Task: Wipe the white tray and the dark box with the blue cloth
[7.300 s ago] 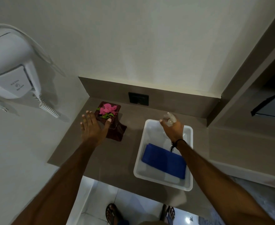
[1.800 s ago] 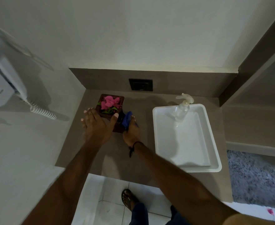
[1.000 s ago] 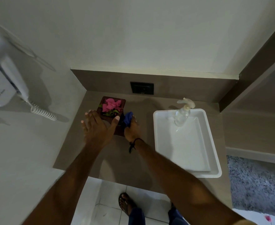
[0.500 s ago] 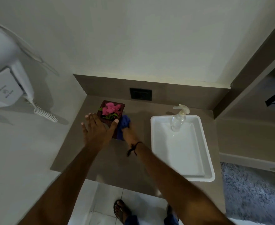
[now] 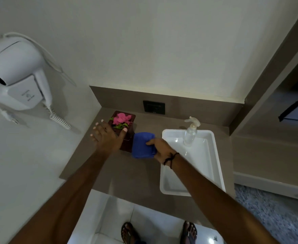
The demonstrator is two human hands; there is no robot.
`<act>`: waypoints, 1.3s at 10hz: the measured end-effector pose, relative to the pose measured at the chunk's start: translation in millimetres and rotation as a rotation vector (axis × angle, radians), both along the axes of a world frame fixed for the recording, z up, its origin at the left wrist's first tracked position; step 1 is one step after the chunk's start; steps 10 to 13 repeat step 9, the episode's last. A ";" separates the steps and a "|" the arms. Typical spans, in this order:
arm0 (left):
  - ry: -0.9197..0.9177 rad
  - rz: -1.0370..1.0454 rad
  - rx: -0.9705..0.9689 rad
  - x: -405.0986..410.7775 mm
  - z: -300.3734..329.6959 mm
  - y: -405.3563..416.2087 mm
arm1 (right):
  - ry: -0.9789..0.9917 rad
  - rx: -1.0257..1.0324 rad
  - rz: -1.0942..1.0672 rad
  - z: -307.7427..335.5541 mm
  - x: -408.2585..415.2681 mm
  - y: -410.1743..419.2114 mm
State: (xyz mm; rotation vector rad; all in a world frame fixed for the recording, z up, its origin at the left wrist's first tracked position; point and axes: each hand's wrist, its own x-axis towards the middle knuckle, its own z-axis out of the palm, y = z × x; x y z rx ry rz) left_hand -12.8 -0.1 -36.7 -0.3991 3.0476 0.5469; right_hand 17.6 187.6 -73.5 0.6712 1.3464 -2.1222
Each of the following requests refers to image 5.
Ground person's left hand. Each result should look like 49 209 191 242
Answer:
90 120 128 156

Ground person's right hand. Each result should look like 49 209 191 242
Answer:
146 138 178 165

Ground blue cloth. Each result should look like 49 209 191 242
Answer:
131 132 157 159

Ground person's left forearm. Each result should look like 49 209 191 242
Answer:
9 147 121 244

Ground person's right forearm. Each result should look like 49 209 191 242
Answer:
164 153 281 244

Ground dark red square vase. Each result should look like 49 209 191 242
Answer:
110 111 136 153

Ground pink flowers with green leaves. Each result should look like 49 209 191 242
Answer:
110 112 134 130

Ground black thread wristband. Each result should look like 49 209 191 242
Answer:
163 152 180 169

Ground clear pump soap bottle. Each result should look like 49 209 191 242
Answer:
183 116 201 147

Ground white rectangular plastic tray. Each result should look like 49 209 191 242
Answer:
160 129 226 197

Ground white hair dryer holder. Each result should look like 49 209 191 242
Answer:
7 74 45 111

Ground person's left foot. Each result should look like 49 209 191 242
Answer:
121 222 140 244

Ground person's foot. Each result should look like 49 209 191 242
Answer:
121 222 140 244
180 221 198 244

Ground person's right foot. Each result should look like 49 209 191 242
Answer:
180 221 198 244

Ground dark flip-flop sandal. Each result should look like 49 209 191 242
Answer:
121 222 146 244
179 222 198 244

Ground black wall socket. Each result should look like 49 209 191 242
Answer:
143 100 166 115

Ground white coiled cord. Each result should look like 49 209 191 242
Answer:
43 98 72 130

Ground white wall hair dryer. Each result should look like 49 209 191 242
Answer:
0 38 52 109

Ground brown wooden door frame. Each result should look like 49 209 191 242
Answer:
229 0 298 137

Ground black bar handle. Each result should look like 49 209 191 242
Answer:
278 94 298 122

